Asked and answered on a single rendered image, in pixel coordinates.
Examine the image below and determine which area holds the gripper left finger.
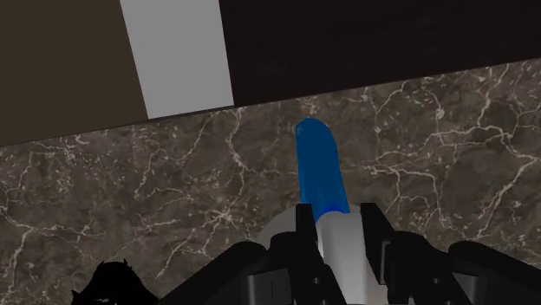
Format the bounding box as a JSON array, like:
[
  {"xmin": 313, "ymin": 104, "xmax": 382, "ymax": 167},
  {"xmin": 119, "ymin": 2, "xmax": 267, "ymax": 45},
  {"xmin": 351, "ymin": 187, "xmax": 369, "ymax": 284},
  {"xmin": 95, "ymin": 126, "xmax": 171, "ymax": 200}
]
[{"xmin": 160, "ymin": 204, "xmax": 349, "ymax": 305}]

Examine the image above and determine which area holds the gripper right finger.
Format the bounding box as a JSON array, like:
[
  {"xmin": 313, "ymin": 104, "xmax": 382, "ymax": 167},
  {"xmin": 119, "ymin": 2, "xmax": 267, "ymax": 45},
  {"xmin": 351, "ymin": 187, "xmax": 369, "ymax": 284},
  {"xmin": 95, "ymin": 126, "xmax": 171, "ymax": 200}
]
[{"xmin": 360, "ymin": 202, "xmax": 541, "ymax": 305}]

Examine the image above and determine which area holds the black jagged figure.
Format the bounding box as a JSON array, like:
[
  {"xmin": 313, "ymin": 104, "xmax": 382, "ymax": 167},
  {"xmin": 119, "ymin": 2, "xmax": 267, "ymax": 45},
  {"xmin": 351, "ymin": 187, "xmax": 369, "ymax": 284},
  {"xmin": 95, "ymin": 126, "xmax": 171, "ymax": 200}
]
[{"xmin": 70, "ymin": 258, "xmax": 160, "ymax": 305}]

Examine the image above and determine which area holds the blue and white cylindrical stick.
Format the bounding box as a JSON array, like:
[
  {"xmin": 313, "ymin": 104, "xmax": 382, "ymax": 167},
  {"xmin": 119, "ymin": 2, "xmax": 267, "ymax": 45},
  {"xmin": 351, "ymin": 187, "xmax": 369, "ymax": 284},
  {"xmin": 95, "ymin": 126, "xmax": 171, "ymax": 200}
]
[{"xmin": 294, "ymin": 116, "xmax": 391, "ymax": 305}]

